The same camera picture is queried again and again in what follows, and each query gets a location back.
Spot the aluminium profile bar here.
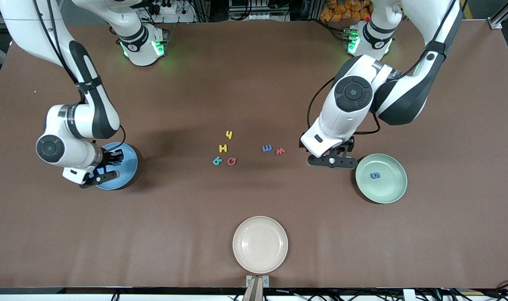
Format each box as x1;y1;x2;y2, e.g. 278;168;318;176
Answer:
488;0;508;30

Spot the white power strip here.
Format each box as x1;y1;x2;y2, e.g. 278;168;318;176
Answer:
147;0;196;23

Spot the white electronics box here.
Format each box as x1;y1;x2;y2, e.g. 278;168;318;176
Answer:
229;0;279;20

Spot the beige plate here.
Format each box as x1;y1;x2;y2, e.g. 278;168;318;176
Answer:
232;216;289;275

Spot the orange fruit pile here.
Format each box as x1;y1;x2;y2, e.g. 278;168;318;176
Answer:
320;0;371;22

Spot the blue plate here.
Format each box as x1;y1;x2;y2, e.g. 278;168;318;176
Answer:
93;143;138;191

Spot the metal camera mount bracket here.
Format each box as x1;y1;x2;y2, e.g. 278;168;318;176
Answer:
242;275;270;301

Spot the pale green plate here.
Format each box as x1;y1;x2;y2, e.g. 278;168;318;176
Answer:
356;153;408;204

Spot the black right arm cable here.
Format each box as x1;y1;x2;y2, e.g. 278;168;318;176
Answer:
111;125;126;152

